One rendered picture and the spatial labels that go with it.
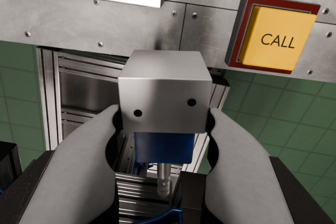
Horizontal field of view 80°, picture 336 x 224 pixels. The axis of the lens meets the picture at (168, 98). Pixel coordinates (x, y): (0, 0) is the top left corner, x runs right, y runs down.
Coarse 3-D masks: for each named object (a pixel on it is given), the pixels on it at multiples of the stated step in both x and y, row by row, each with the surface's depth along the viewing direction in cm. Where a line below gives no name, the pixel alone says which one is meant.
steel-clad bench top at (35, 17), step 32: (0, 0) 23; (32, 0) 23; (64, 0) 23; (96, 0) 23; (192, 0) 23; (224, 0) 23; (320, 0) 23; (0, 32) 25; (32, 32) 25; (64, 32) 25; (96, 32) 25; (128, 32) 25; (160, 32) 25; (192, 32) 25; (224, 32) 25; (320, 32) 24; (224, 64) 27; (320, 64) 26
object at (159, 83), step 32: (128, 64) 12; (160, 64) 12; (192, 64) 12; (128, 96) 11; (160, 96) 11; (192, 96) 11; (128, 128) 12; (160, 128) 12; (192, 128) 12; (160, 160) 15; (160, 192) 18
